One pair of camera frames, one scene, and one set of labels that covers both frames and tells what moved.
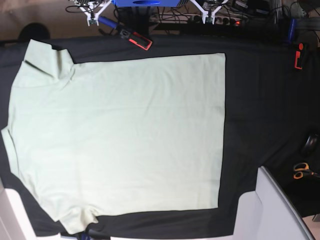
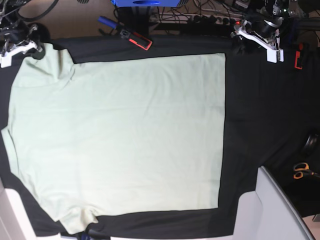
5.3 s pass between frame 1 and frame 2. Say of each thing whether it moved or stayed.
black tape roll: stayed
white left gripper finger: moved
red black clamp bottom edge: stayed
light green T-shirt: stayed
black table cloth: stayed
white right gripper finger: moved
